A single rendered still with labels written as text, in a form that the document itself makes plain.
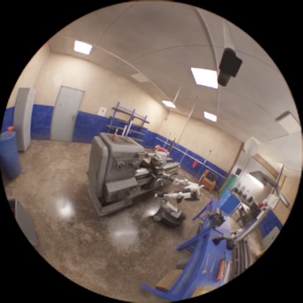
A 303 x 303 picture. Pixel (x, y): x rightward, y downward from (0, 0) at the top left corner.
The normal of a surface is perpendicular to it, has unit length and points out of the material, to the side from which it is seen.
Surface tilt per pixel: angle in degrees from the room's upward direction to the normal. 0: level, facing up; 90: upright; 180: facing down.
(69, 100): 90
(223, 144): 90
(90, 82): 90
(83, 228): 0
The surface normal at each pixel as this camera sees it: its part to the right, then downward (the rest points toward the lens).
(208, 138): -0.60, -0.04
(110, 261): 0.40, -0.88
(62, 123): 0.70, 0.46
